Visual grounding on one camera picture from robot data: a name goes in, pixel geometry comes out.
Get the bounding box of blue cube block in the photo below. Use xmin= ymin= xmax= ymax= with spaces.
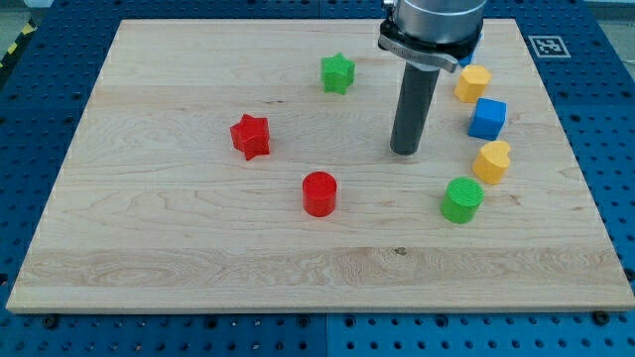
xmin=467 ymin=97 xmax=507 ymax=141

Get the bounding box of red cylinder block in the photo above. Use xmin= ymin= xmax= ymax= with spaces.
xmin=302 ymin=172 xmax=337 ymax=217

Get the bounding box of wooden board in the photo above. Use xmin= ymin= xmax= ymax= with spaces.
xmin=7 ymin=19 xmax=634 ymax=313

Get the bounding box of yellow heart block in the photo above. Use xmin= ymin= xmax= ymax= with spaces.
xmin=472 ymin=141 xmax=511 ymax=185

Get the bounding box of green star block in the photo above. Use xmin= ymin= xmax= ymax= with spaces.
xmin=320 ymin=53 xmax=355 ymax=95

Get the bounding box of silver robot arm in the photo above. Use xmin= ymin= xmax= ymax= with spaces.
xmin=378 ymin=0 xmax=486 ymax=72

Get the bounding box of blue block behind arm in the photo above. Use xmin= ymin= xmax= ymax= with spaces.
xmin=457 ymin=33 xmax=483 ymax=67

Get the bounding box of red star block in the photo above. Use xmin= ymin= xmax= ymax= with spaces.
xmin=230 ymin=114 xmax=270 ymax=161

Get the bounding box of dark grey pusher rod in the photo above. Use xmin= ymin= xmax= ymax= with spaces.
xmin=390 ymin=63 xmax=440 ymax=156

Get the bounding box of green cylinder block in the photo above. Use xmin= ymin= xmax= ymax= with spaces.
xmin=441 ymin=177 xmax=484 ymax=224

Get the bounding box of yellow hexagon block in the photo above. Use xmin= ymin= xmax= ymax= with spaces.
xmin=453 ymin=64 xmax=492 ymax=103

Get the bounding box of white fiducial marker tag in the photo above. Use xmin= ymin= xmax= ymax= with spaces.
xmin=529 ymin=35 xmax=571 ymax=59

